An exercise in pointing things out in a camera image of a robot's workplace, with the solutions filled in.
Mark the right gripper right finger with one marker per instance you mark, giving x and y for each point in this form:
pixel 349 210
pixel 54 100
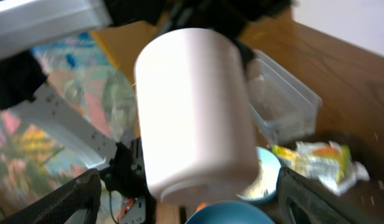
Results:
pixel 299 197

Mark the white green wrapper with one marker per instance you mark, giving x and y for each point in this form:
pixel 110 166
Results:
pixel 330 163

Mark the orange carrot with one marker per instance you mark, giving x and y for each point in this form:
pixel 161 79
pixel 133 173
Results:
pixel 201 206

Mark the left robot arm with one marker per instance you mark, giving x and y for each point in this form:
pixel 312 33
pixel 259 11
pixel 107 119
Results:
pixel 26 92

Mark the clear plastic bin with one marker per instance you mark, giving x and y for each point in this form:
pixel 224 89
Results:
pixel 284 109

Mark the pink cup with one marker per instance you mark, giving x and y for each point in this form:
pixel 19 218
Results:
pixel 194 118

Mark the small light-blue rice bowl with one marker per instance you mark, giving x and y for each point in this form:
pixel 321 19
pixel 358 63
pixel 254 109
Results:
pixel 263 189

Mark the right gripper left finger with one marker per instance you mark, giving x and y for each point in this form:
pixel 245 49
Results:
pixel 77 201

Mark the large blue plate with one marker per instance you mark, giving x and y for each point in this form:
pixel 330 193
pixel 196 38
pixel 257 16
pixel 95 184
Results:
pixel 230 212

